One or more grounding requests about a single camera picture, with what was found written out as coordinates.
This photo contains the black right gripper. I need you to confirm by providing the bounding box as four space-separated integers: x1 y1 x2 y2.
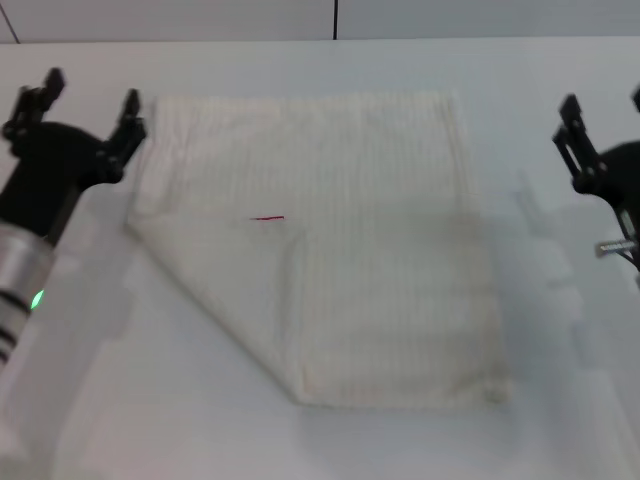
551 85 640 217

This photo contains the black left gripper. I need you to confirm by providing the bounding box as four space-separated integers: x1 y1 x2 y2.
0 66 147 247

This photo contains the white ribbed towel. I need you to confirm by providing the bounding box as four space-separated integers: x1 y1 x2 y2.
123 89 515 407

